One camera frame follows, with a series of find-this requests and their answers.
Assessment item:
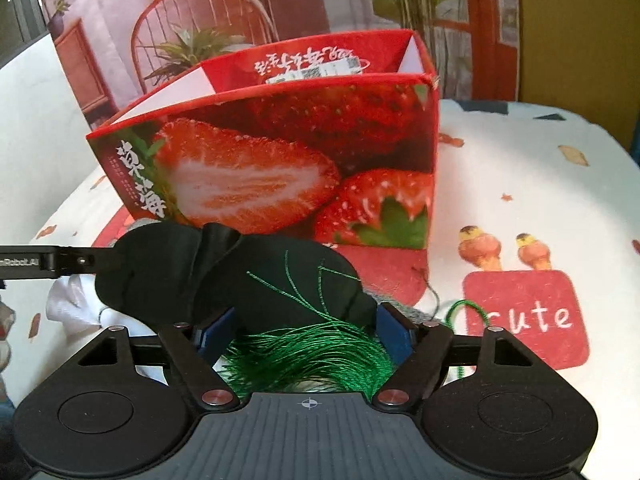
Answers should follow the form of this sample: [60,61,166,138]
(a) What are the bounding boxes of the left hand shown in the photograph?
[0,301,15,411]

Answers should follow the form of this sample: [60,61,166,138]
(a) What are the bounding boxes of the red strawberry cardboard box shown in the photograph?
[87,29,439,250]

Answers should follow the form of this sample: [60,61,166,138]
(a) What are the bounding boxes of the black and white glove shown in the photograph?
[46,274,154,337]

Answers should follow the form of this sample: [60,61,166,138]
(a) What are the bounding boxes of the printed living room backdrop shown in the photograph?
[40,0,521,127]

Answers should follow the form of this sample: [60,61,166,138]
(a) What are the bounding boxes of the black eye mask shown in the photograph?
[94,222,378,335]

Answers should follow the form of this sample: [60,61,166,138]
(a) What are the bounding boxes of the white cartoon print tablecloth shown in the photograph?
[8,97,640,480]

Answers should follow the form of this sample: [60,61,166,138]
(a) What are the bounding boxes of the green tassel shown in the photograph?
[217,249,494,403]

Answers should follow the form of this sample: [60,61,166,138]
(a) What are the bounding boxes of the dark window frame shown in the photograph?
[0,0,49,66]

